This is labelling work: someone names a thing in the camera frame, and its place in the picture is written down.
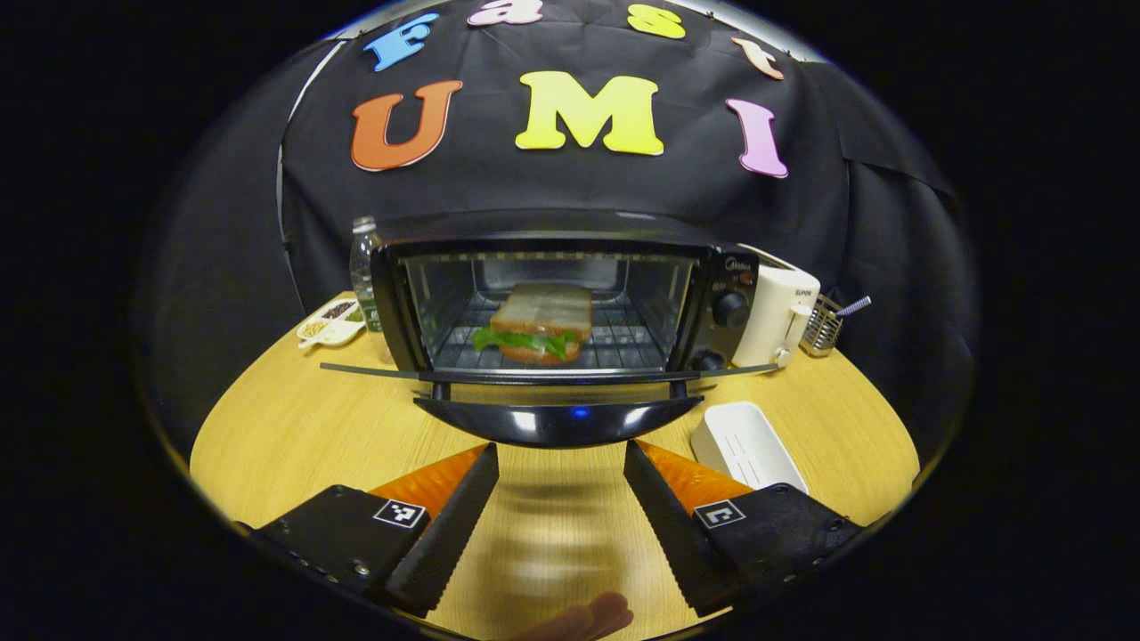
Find white rectangular tray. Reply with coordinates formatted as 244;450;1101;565
690;401;810;495

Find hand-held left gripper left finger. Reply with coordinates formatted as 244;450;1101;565
254;442;501;617

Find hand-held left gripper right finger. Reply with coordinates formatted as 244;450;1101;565
623;438;863;617

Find black electric oven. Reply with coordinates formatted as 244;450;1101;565
319;209;785;449

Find white divided snack plate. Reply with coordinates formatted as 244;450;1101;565
297;296;368;348

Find metal wire basket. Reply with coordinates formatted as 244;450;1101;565
800;294;847;359

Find sandwich with lettuce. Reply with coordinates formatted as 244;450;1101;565
470;283;594;366

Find clear plastic water bottle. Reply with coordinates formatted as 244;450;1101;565
349;216;384;335

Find black backdrop cloth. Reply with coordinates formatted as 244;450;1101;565
134;0;981;464

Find white toaster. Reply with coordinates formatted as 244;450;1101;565
732;245;822;369

